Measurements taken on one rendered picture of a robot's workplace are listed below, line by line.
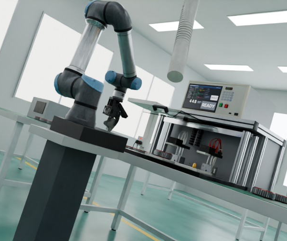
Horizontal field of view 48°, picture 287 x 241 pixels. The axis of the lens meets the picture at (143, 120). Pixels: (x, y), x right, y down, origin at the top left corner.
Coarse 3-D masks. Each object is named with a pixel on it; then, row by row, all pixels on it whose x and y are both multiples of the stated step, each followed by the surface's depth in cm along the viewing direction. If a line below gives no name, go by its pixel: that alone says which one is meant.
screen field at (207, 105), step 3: (204, 102) 200; (207, 102) 198; (210, 102) 197; (213, 102) 195; (201, 105) 201; (204, 105) 199; (207, 105) 197; (210, 105) 196; (213, 105) 194; (201, 108) 200; (204, 108) 198; (207, 108) 197; (210, 108) 195; (213, 108) 194
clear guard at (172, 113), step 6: (150, 108) 194; (168, 108) 188; (156, 114) 185; (162, 114) 182; (168, 114) 180; (174, 114) 178; (180, 114) 194; (186, 114) 186; (192, 120) 204; (198, 120) 196
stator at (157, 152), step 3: (156, 150) 191; (159, 150) 190; (153, 153) 193; (156, 153) 190; (159, 153) 189; (162, 153) 188; (165, 153) 189; (168, 153) 189; (159, 156) 190; (162, 156) 188; (165, 156) 188; (168, 156) 189; (171, 156) 191; (168, 159) 191
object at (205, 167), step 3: (204, 165) 186; (207, 165) 185; (210, 165) 183; (201, 168) 187; (204, 168) 185; (207, 168) 184; (210, 168) 183; (213, 168) 183; (216, 168) 185; (207, 171) 184; (216, 171) 185; (213, 174) 183
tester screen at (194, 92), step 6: (192, 90) 209; (198, 90) 206; (204, 90) 202; (210, 90) 199; (216, 90) 196; (186, 96) 211; (192, 96) 207; (198, 96) 204; (186, 102) 210; (198, 102) 203; (216, 102) 194; (198, 108) 202
